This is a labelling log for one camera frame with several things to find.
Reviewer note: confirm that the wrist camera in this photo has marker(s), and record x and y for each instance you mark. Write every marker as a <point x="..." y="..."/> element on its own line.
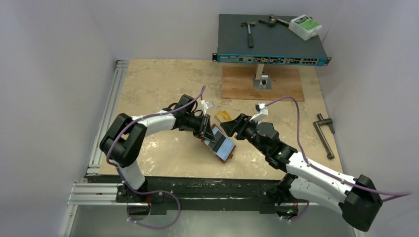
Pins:
<point x="205" y="105"/>
<point x="261" y="112"/>

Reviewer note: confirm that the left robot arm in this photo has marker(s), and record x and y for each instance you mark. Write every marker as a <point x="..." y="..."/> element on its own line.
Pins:
<point x="123" y="140"/>

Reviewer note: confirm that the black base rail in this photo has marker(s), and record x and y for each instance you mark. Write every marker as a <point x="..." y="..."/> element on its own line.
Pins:
<point x="161" y="194"/>

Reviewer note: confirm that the black metal tool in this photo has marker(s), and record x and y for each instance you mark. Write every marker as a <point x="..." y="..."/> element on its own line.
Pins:
<point x="273" y="20"/>

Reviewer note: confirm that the hammer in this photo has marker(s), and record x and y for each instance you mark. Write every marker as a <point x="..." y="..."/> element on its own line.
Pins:
<point x="250" y="36"/>

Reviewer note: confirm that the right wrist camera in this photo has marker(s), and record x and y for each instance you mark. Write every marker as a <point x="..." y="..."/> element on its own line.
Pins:
<point x="261" y="112"/>

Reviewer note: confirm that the silver metal stand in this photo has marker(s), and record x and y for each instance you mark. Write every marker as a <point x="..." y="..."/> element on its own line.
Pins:
<point x="262" y="80"/>

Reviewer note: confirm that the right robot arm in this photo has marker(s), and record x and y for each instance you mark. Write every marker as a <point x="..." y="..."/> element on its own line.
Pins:
<point x="355" y="199"/>

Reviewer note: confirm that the grey metal clamp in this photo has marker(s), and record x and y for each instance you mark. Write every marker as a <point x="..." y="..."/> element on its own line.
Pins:
<point x="317" y="125"/>

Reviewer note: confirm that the aluminium frame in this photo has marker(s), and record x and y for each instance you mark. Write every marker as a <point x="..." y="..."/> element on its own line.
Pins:
<point x="130" y="72"/>

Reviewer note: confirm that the orange card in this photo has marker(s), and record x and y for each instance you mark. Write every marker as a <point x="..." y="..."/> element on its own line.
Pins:
<point x="222" y="116"/>

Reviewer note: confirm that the brown leather card holder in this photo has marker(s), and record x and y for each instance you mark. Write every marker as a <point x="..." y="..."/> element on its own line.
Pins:
<point x="223" y="147"/>

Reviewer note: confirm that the single black card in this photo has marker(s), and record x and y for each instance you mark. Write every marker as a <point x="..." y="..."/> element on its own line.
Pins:
<point x="218" y="143"/>

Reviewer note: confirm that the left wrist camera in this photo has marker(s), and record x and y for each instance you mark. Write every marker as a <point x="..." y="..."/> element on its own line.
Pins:
<point x="205" y="105"/>

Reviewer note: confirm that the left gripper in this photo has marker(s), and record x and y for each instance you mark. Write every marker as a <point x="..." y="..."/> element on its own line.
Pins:
<point x="204" y="129"/>

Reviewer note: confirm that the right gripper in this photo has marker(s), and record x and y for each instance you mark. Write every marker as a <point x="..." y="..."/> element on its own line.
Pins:
<point x="239" y="125"/>

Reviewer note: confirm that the white green box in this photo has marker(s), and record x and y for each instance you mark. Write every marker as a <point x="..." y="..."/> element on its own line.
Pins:
<point x="305" y="27"/>

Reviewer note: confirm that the brown wooden board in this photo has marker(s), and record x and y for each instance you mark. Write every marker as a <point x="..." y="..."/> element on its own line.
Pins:
<point x="240" y="83"/>

